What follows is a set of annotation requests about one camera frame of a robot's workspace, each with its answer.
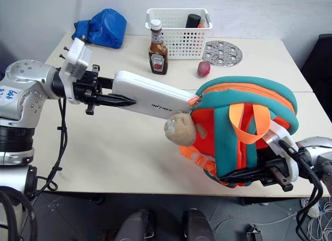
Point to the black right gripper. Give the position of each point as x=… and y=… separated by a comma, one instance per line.
x=272, y=163

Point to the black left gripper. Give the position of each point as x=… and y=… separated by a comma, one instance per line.
x=86, y=86

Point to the white rectangular box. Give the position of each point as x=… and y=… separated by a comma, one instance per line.
x=153, y=94

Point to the orange and teal backpack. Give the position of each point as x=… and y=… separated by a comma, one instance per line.
x=246, y=100

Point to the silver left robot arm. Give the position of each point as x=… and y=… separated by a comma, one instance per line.
x=24, y=77

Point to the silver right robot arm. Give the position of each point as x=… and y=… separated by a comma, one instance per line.
x=317, y=158

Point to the ketchup bottle with white cap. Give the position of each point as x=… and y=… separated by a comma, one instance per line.
x=158, y=54

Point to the small black floor device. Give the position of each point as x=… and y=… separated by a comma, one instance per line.
x=254, y=234

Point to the blue fabric bag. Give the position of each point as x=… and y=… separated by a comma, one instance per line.
x=105, y=29

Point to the dark rounded shape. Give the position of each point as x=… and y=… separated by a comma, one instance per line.
x=198, y=225
x=136, y=225

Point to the beige plush toy head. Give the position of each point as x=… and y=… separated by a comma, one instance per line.
x=181, y=130

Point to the white perforated plastic basket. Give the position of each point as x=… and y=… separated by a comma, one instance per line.
x=179, y=41

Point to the small red onion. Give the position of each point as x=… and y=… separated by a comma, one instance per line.
x=203, y=69

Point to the black cylinder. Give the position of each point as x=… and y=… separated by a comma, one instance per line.
x=193, y=20

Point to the small orange item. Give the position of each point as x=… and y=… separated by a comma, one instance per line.
x=201, y=25

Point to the round metal steamer plate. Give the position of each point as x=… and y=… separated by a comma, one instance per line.
x=222, y=53

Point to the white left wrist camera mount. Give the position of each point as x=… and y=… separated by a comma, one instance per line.
x=76, y=58

